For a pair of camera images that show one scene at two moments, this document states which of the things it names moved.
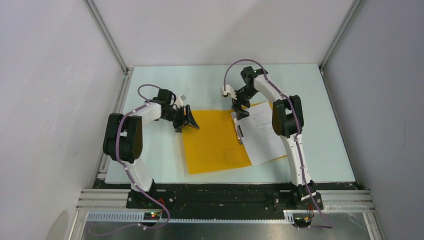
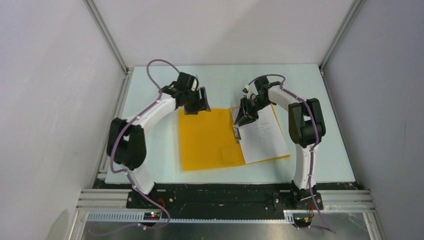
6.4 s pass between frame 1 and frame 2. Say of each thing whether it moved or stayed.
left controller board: stayed
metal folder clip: moved
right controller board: stayed
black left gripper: moved
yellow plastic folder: stayed
